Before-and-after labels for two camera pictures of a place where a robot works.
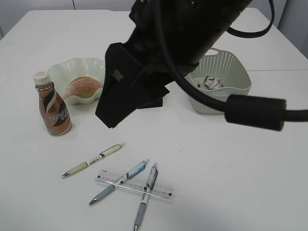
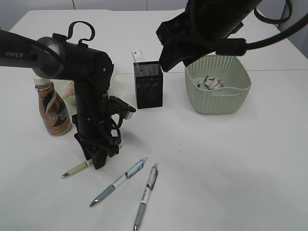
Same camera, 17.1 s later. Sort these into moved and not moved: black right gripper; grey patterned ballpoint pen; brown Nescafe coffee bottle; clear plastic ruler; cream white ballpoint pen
Moved: black right gripper; clear plastic ruler
Not moved: cream white ballpoint pen; grey patterned ballpoint pen; brown Nescafe coffee bottle
